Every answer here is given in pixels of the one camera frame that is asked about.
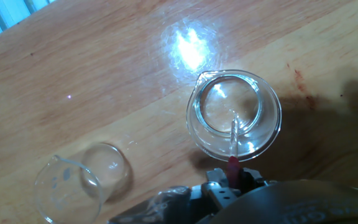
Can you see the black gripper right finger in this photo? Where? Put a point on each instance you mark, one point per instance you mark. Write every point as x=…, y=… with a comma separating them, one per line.
x=250, y=180

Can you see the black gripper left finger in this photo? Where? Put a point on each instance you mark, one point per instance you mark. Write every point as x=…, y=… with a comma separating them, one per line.
x=219, y=189

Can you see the glass dropper red bulb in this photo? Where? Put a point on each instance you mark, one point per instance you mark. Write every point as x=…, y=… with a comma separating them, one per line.
x=234, y=171

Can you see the clear glass beaker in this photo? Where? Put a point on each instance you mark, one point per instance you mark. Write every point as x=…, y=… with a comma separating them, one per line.
x=70, y=186
x=259, y=140

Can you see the wooden board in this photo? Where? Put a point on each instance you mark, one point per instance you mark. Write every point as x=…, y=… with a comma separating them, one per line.
x=89, y=93

